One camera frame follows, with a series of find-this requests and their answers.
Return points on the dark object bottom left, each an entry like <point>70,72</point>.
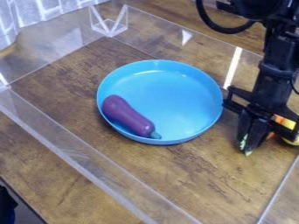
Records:
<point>7,206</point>

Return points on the yellow toy lemon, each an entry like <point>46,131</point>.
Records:
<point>290,125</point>

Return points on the white lattice curtain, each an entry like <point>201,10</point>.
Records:
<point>21,13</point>

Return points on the purple toy eggplant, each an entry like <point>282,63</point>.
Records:
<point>119,111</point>

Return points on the orange toy carrot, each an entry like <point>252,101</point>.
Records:
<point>272,135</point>

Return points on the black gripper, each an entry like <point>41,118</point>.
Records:
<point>265,101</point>

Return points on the blue round plate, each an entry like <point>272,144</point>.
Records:
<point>172,93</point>

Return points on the clear acrylic enclosure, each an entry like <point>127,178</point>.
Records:
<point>83,175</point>

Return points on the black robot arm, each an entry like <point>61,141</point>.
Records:
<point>280,17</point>

